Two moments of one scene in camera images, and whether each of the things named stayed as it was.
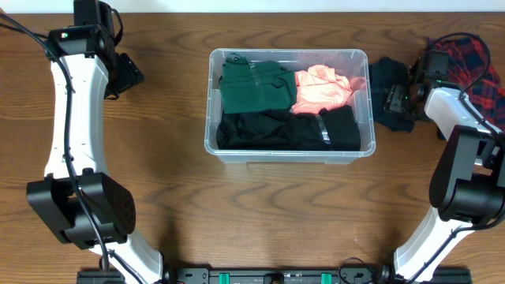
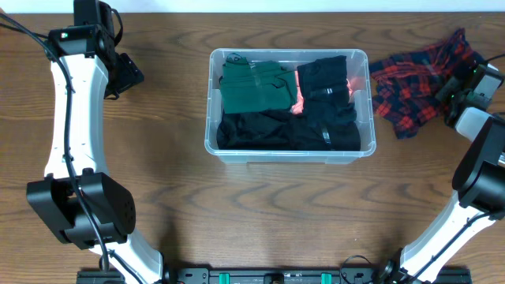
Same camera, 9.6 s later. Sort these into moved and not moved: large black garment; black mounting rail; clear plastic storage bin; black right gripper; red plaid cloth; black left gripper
Moved: red plaid cloth; black right gripper
Not moved: large black garment; black mounting rail; black left gripper; clear plastic storage bin
